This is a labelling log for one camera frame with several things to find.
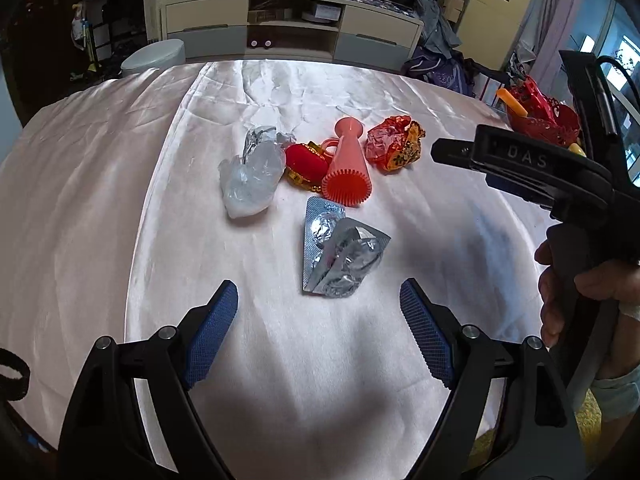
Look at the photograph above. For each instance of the red plastic basket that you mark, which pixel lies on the red plastic basket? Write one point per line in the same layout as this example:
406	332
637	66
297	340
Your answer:
547	119

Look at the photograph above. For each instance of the yellow fluffy rug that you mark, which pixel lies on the yellow fluffy rug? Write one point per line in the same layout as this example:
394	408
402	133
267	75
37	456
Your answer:
588	419

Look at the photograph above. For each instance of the person's right hand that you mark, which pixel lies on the person's right hand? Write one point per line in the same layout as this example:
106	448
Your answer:
610	280

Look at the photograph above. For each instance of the pink satin tablecloth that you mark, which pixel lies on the pink satin tablecloth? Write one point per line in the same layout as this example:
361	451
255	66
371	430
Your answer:
112	223

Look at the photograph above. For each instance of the white round stool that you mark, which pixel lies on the white round stool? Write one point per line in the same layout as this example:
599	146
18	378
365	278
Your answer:
161	54

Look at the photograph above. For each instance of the crumpled orange snack wrapper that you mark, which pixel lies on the crumpled orange snack wrapper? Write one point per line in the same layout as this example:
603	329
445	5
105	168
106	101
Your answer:
394	144

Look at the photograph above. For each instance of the yellow wooden wardrobe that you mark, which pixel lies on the yellow wooden wardrobe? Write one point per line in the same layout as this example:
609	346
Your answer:
488	28

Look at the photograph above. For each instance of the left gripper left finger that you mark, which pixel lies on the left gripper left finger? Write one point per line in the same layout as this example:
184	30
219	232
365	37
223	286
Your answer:
103	436

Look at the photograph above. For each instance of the beige tv cabinet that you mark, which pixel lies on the beige tv cabinet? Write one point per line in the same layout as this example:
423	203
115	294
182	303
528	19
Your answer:
350	32

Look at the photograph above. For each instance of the red round ornament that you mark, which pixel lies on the red round ornament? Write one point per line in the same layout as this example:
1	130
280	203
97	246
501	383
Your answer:
306	165

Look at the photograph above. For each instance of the pink plastic cone horn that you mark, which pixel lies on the pink plastic cone horn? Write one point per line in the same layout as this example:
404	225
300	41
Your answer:
347	181

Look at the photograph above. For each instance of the orange stick handle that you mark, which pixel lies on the orange stick handle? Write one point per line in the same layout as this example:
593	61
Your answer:
504	95

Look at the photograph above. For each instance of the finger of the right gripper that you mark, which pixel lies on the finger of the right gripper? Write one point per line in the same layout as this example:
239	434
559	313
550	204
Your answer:
454	153

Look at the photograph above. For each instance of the grey draped clothing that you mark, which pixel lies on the grey draped clothing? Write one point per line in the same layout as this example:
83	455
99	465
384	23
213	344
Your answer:
436	59

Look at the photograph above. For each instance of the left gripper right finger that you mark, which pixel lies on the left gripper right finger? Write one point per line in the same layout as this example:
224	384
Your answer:
536	436

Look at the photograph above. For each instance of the clear crumpled plastic bag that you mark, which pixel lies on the clear crumpled plastic bag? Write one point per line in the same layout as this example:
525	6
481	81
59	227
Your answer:
248	181

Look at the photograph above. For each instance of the silver blister pack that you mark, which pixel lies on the silver blister pack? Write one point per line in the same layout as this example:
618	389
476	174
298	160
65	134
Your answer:
339	252

